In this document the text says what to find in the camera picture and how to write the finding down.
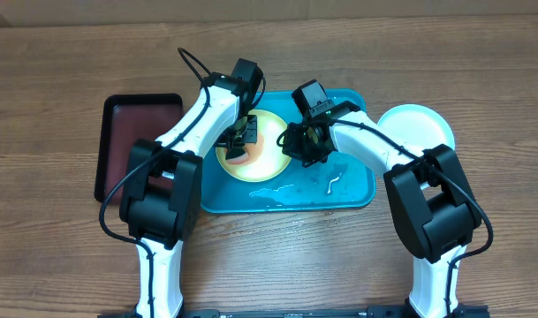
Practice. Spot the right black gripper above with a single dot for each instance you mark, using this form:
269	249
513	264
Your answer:
299	150

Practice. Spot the green and pink sponge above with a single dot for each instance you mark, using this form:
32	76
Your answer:
236	156

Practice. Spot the light blue plate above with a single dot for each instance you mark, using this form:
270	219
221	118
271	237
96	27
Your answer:
418	125

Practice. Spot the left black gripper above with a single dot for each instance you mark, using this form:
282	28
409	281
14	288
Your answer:
252	136

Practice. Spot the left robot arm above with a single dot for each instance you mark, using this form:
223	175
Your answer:
161	191

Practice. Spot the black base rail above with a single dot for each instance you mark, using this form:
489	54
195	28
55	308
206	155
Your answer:
392	311

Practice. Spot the teal plastic tray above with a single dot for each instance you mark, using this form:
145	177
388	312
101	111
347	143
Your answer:
341	182

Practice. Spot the yellow-green plate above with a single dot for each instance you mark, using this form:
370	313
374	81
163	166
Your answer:
264	159

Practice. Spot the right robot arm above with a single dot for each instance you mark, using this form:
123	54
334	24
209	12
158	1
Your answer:
431	202

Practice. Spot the black rectangular tray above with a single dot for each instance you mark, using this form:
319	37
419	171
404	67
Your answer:
126	119

